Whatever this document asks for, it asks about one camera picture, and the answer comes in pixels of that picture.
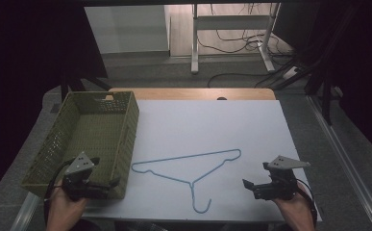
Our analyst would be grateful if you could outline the person's right hand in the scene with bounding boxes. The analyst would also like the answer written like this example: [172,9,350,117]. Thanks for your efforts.
[271,182,316,231]

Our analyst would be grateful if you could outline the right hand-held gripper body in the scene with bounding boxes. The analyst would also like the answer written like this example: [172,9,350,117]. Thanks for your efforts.
[253,155,311,202]

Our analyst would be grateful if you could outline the white power strip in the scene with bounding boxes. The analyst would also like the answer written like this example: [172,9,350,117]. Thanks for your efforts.
[283,65,300,80]

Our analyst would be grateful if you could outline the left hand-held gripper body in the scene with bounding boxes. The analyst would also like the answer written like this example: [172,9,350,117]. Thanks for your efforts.
[61,151,110,203]

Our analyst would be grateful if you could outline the white table mat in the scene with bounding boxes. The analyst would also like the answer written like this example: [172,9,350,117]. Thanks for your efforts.
[83,99,323,223]

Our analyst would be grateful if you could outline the green plastic mesh basket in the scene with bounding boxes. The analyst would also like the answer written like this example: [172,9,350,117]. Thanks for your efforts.
[20,90,140,200]

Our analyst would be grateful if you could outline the aluminium floor rail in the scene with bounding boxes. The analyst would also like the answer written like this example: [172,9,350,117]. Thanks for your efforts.
[306,94,372,231]

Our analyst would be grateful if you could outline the white cabinet panel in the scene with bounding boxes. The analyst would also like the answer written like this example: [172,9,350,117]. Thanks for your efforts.
[84,4,171,55]

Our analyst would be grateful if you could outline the white metal desk frame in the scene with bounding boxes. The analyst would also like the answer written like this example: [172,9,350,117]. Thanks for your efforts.
[190,3,282,75]

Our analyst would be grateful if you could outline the blue wire clothes hanger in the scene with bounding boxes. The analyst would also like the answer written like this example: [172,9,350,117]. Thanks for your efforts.
[131,148,242,215]

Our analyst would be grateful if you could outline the black metal stand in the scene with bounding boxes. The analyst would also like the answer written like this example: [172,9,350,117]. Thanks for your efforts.
[303,57,345,127]

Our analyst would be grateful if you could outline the aluminium frame bar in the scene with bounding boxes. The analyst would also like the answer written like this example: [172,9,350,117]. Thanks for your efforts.
[10,192,42,231]

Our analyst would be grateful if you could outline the person's left hand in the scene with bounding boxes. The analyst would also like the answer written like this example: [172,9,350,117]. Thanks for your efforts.
[46,184,88,231]

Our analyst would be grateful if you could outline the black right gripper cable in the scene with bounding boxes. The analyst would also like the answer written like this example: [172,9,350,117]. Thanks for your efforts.
[295,178,319,225]

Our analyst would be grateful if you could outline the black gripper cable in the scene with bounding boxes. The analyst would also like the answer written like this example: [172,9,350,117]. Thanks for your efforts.
[295,178,319,225]
[42,159,76,225]

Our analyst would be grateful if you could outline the black floor cables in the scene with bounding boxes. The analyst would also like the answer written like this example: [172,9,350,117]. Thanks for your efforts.
[195,3,303,90]

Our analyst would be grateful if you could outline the dark curtain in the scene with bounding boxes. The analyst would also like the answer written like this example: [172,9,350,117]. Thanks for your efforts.
[271,0,372,165]
[0,0,110,206]

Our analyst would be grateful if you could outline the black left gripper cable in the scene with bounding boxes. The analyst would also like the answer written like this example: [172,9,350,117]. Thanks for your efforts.
[42,159,76,225]

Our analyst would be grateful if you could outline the black stand legs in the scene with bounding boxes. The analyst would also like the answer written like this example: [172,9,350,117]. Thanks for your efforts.
[60,75,112,94]

